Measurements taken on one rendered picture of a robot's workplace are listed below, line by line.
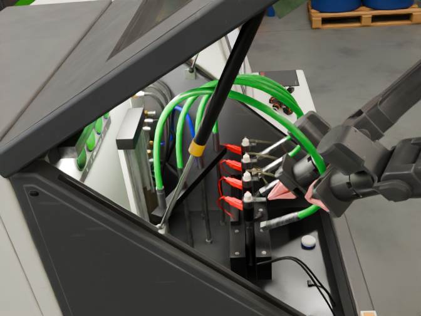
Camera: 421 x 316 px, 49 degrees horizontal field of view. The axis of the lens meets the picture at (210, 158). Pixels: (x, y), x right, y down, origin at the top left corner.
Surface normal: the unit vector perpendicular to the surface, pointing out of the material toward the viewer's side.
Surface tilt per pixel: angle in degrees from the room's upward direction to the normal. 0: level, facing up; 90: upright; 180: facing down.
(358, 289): 0
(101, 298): 90
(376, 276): 0
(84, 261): 90
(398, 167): 40
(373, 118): 72
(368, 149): 46
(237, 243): 0
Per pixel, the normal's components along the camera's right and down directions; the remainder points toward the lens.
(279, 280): -0.08, -0.83
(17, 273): -0.04, 0.55
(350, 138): 0.29, -0.26
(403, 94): -0.15, 0.26
